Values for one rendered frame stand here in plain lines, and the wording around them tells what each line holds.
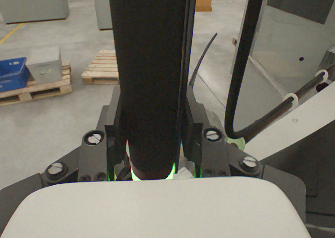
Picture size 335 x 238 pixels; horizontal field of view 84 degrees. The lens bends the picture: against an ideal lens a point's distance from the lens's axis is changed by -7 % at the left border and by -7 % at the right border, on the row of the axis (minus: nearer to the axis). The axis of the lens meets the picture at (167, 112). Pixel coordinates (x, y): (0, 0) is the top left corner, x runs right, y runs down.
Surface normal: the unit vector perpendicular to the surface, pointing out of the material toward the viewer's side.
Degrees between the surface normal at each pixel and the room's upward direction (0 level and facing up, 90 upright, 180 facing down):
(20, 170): 0
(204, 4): 90
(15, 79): 90
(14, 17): 90
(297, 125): 50
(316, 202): 44
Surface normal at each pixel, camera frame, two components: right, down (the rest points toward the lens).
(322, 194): -0.52, -0.85
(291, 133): -0.75, -0.49
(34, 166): 0.04, -0.78
